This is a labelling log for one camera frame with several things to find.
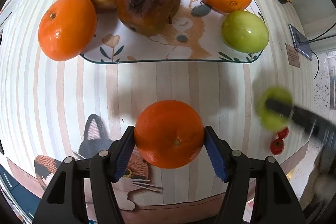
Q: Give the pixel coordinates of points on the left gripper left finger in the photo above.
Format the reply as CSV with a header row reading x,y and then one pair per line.
x,y
64,198

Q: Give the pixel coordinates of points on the dark bruised red apple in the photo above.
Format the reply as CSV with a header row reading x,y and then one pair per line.
x,y
147,17

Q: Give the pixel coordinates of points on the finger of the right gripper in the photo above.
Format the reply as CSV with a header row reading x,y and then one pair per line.
x,y
313,124

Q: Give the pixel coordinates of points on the striped cat-print table mat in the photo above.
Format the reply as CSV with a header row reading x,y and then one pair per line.
x,y
45,104

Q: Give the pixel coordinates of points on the cherry tomato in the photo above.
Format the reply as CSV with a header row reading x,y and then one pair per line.
x,y
283,133
277,146

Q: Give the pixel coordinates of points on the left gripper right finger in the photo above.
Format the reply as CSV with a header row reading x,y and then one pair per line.
x,y
275,200

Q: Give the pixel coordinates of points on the green apple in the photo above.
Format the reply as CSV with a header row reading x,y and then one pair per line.
x,y
245,32
270,120

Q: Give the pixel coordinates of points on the oval floral ceramic plate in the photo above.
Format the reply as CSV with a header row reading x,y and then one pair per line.
x,y
194,35

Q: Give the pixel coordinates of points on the blue smartphone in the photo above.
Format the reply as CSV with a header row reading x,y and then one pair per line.
x,y
300,42

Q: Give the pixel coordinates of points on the small mandarin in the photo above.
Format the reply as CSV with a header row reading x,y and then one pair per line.
x,y
66,28

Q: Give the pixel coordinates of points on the brown small card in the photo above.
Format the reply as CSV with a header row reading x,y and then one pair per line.
x,y
293,58

